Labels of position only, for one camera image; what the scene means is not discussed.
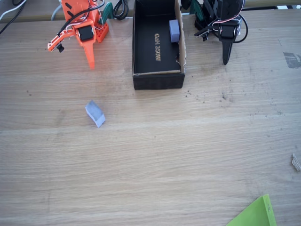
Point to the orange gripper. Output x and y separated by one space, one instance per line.
85 34

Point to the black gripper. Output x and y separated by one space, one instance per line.
227 33

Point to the purple foam block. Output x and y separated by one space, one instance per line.
95 114
174 30

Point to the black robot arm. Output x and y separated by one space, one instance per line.
225 9

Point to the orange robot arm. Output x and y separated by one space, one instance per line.
75 9

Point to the black cardboard box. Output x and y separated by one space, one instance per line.
150 35

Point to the green table clamp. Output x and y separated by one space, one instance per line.
196 10
107 11

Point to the green paper sheet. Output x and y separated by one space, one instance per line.
256 214

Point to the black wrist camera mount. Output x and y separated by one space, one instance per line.
203 33

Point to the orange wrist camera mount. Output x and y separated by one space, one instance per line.
55 42

